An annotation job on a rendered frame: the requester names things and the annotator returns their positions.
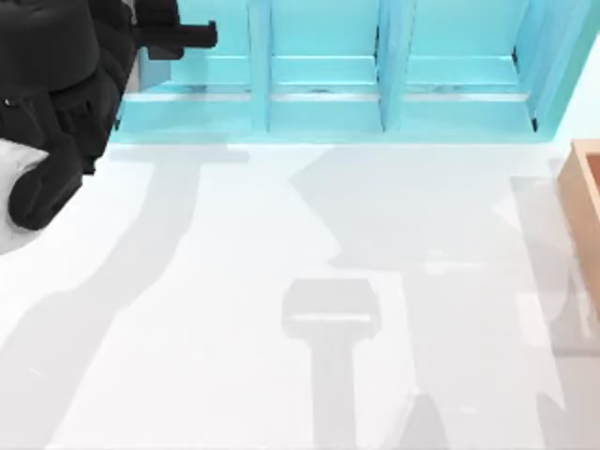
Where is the light blue rack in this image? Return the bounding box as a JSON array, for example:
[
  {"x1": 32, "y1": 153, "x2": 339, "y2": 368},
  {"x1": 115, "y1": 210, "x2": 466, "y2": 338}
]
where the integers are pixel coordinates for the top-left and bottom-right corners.
[{"x1": 111, "y1": 0, "x2": 600, "y2": 145}]

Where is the shallow salmon-coloured box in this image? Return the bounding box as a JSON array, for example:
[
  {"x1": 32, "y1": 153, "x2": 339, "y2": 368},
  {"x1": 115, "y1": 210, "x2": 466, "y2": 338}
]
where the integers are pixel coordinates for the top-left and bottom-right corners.
[{"x1": 556, "y1": 138, "x2": 600, "y2": 339}]

